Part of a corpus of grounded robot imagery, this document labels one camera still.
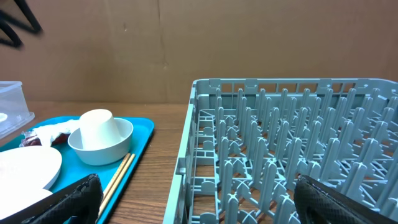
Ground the wooden chopstick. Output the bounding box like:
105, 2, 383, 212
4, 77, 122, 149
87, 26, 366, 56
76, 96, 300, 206
98, 154, 135, 217
103, 153, 131, 197

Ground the wooden chopstick left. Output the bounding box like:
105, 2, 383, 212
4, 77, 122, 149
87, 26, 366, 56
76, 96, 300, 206
103, 153, 131, 197

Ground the white napkin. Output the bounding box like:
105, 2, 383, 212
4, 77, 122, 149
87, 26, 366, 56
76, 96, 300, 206
33, 119, 79, 146

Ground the teal plastic tray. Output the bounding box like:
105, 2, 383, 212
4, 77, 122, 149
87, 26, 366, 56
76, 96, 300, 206
50, 117, 155, 224

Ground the clear plastic waste bin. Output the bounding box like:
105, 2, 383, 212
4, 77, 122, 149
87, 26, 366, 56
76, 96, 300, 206
0, 81, 35, 139

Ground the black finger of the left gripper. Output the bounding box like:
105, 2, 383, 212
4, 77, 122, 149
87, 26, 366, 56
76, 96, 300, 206
1, 0, 42, 49

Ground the grey dishwasher rack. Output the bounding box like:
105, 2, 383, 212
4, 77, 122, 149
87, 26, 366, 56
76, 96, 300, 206
164, 78, 397, 223

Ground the grey-white bowl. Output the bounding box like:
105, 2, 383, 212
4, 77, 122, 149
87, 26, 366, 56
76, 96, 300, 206
68, 118, 134, 166

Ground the wooden chopstick right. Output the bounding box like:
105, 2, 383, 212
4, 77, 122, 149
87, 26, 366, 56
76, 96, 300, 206
98, 154, 135, 217

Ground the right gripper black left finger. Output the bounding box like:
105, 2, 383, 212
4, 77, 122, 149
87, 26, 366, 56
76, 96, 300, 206
1, 174, 103, 224

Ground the red snack wrapper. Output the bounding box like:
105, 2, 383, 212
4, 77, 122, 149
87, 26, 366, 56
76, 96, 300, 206
19, 131, 70, 147

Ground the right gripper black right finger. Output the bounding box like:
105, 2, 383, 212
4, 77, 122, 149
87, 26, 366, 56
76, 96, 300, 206
294, 174, 397, 224

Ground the small pink bowl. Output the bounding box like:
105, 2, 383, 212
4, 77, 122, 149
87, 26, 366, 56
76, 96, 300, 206
1, 188, 52, 219

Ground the large white plate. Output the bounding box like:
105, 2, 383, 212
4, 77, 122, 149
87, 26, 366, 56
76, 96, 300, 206
1, 146, 62, 190

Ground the white paper cup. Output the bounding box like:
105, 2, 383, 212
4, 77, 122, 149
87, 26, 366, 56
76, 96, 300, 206
79, 109, 121, 150

